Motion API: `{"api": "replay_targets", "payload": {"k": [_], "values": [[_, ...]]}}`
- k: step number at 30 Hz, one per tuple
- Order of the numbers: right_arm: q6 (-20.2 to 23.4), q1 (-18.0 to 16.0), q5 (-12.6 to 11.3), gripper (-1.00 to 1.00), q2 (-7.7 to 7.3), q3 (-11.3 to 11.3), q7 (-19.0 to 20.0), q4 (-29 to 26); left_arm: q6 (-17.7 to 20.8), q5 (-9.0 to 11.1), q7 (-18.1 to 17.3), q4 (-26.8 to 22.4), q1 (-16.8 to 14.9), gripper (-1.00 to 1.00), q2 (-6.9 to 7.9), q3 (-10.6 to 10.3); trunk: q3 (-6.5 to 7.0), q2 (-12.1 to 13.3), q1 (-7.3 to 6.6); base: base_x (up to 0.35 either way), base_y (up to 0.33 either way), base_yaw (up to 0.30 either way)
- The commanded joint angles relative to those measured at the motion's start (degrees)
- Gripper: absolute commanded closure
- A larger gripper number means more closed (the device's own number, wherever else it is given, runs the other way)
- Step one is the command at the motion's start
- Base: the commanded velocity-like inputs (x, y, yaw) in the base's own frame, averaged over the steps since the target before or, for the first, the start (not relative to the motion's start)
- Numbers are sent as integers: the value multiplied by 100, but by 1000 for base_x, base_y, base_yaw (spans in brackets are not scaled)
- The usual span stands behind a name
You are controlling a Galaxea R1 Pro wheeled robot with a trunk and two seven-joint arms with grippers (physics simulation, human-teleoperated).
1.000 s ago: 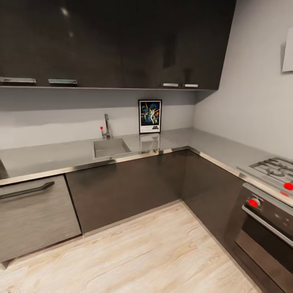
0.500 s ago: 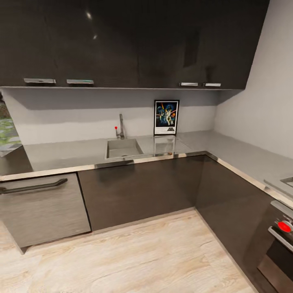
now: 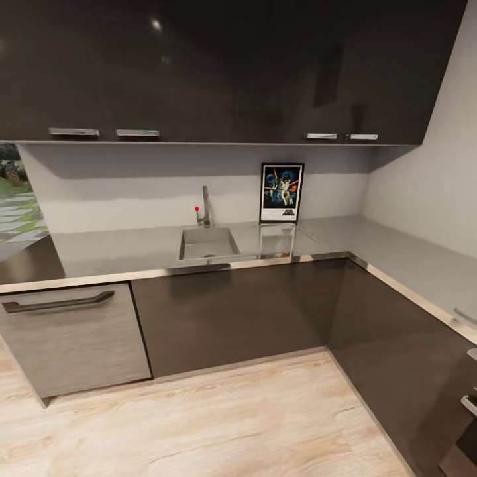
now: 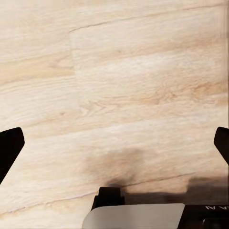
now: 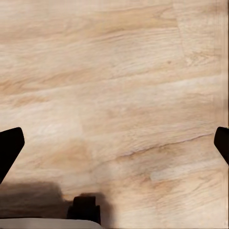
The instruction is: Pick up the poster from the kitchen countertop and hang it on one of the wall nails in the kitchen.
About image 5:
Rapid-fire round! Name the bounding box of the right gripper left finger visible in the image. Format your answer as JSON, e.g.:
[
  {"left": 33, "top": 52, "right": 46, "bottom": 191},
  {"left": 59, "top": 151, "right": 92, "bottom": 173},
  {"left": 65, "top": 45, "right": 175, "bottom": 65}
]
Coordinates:
[{"left": 0, "top": 127, "right": 25, "bottom": 184}]

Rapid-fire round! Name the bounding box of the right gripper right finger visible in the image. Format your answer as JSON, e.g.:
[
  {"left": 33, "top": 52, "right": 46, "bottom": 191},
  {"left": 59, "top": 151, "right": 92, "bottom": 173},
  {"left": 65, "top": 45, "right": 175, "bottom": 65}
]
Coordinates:
[{"left": 214, "top": 127, "right": 229, "bottom": 165}]

